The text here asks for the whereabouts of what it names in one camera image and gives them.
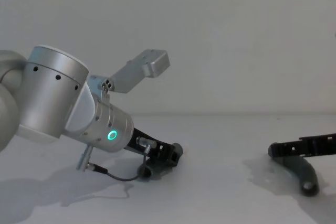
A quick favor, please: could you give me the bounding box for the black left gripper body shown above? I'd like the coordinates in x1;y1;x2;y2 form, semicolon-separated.
125;127;182;167

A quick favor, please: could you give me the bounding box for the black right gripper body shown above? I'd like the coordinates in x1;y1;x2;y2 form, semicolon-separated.
267;133;336;158

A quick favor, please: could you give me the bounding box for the white table cloth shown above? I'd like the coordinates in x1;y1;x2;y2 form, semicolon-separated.
0;113;336;224

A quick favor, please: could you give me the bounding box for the white curtain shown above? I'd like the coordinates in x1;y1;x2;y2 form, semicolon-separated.
0;0;336;117

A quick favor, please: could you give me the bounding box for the thin dark gripper cable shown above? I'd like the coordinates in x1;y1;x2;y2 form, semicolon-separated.
75;136;158;183

